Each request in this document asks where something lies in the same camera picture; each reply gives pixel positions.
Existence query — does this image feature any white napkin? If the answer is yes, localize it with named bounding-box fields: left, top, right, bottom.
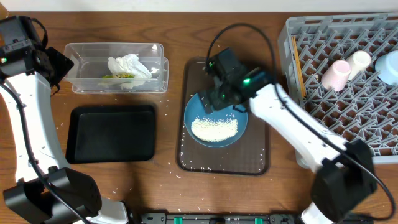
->
left=108, top=54, right=152, bottom=90

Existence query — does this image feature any yellow green wrapper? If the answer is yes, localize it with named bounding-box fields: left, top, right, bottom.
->
left=103, top=73, right=135, bottom=79

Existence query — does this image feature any light blue bowl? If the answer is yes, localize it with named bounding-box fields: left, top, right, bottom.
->
left=375, top=50, right=398, bottom=86

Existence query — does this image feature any clear plastic bin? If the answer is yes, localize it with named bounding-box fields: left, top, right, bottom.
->
left=64, top=42, right=169, bottom=94

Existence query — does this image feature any cream plastic cup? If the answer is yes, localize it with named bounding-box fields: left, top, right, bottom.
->
left=346, top=50, right=371, bottom=81

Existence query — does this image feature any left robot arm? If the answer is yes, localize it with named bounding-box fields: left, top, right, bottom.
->
left=1, top=16, right=129, bottom=223

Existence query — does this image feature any pile of white rice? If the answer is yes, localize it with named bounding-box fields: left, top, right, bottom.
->
left=191, top=118, right=238, bottom=142

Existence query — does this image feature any grey dishwasher rack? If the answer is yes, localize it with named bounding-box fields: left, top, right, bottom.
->
left=278, top=13, right=397, bottom=164

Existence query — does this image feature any dark brown serving tray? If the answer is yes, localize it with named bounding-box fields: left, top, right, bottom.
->
left=176, top=57, right=270, bottom=176

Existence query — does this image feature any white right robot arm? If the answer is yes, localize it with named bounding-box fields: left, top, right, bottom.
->
left=200, top=48, right=379, bottom=223

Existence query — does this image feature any dark blue plate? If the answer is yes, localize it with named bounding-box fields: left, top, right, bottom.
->
left=184, top=94, right=248, bottom=148

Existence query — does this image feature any black waste bin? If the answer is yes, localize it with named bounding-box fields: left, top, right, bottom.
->
left=65, top=105, right=155, bottom=164

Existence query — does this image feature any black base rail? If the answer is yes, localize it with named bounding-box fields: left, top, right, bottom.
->
left=138, top=212, right=374, bottom=224

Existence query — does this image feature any small pink dish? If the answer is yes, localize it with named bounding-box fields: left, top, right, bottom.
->
left=321, top=60, right=351, bottom=91

